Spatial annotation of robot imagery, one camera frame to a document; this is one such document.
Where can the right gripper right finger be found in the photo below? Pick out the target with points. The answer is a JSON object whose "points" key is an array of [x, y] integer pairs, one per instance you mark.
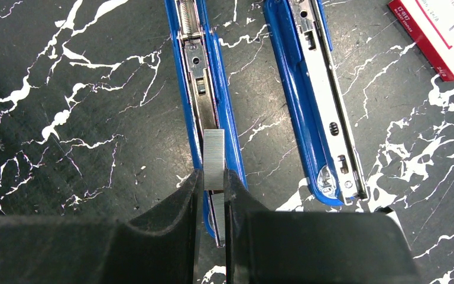
{"points": [[265, 246]]}

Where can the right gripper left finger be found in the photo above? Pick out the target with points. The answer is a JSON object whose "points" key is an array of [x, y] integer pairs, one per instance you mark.
{"points": [[158, 246]]}

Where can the grey staple strip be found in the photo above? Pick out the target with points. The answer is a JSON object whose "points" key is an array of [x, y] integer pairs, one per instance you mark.
{"points": [[218, 218], [213, 159]]}

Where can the small red staple box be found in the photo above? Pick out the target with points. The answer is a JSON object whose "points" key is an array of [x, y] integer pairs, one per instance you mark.
{"points": [[431, 25]]}

